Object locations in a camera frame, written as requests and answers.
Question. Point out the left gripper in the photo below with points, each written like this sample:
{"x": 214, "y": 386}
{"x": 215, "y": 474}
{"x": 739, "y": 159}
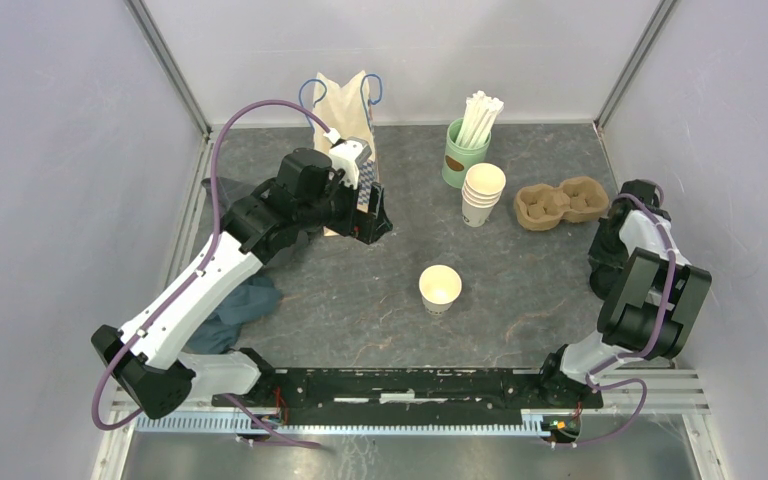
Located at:
{"x": 366, "y": 227}

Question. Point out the white paper coffee cup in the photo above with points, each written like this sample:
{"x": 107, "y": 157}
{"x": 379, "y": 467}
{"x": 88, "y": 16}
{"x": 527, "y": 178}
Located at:
{"x": 439, "y": 285}

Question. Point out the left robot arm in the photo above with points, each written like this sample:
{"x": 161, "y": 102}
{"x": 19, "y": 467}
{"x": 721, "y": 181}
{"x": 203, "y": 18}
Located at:
{"x": 312, "y": 191}

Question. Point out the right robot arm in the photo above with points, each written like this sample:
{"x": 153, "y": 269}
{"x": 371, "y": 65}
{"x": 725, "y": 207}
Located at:
{"x": 651, "y": 293}

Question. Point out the green straw holder cup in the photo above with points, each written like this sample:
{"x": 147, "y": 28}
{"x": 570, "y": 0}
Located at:
{"x": 458, "y": 160}

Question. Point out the stack of paper cups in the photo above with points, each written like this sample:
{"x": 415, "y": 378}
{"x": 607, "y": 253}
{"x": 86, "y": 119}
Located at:
{"x": 481, "y": 191}

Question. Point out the white wrapped straws bundle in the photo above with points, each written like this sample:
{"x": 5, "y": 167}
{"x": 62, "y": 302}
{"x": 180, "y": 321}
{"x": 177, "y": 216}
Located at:
{"x": 480, "y": 115}

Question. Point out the brown cardboard cup carrier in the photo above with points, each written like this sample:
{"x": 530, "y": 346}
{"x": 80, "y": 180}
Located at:
{"x": 542, "y": 207}

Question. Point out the blue cloth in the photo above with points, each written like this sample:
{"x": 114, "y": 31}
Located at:
{"x": 254, "y": 298}

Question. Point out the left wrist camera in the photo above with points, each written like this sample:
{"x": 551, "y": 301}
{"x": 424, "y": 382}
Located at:
{"x": 348, "y": 155}

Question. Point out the brown paper bag blue handles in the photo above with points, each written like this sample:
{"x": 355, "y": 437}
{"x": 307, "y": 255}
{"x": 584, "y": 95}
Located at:
{"x": 348, "y": 108}

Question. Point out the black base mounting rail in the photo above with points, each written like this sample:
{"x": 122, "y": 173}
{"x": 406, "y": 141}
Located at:
{"x": 411, "y": 397}

